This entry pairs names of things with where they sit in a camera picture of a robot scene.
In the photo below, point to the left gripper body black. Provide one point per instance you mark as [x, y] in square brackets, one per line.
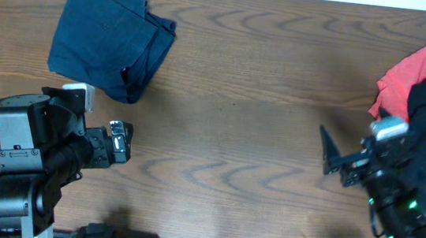
[103, 149]

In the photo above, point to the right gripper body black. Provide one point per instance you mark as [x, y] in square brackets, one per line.
[362, 175]

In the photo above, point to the navy blue shorts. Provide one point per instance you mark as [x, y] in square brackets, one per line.
[97, 42]

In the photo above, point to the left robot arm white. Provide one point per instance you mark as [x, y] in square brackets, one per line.
[27, 201]

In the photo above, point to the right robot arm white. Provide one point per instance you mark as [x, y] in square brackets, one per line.
[397, 203]

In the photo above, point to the red garment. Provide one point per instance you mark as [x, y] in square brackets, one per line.
[394, 87]

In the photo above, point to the folded navy cloth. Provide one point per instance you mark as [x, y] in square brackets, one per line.
[152, 39]

